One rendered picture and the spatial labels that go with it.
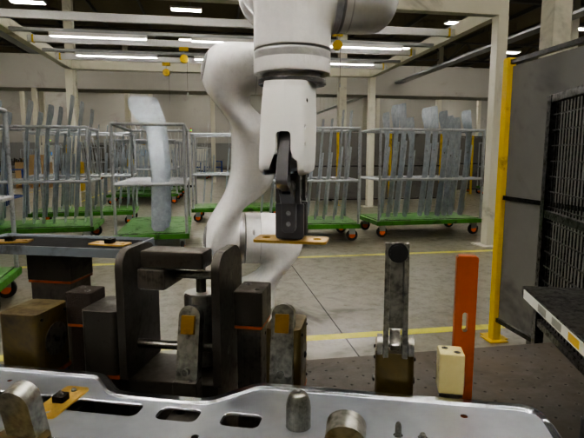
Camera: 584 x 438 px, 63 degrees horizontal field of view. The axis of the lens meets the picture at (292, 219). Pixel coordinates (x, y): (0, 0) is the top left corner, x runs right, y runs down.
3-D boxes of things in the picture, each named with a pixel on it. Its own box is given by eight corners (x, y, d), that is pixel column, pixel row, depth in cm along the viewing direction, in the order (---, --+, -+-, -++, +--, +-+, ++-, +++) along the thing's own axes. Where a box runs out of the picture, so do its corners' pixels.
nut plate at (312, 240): (252, 242, 55) (251, 231, 54) (260, 236, 58) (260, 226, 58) (325, 245, 53) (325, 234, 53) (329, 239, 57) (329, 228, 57)
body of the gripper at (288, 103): (269, 79, 59) (269, 171, 60) (246, 65, 49) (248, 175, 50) (330, 77, 57) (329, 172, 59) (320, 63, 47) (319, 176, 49)
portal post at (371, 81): (364, 207, 1237) (367, 76, 1193) (360, 206, 1272) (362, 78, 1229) (378, 207, 1243) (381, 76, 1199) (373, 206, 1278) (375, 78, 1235)
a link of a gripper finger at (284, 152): (283, 112, 52) (289, 152, 56) (271, 161, 47) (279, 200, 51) (294, 112, 52) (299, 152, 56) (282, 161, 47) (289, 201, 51)
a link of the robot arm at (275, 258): (224, 301, 122) (225, 209, 118) (295, 300, 125) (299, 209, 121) (224, 319, 110) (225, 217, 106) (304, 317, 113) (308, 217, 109)
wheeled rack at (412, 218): (376, 238, 781) (379, 128, 757) (356, 228, 878) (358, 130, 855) (481, 234, 819) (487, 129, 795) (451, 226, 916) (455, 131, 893)
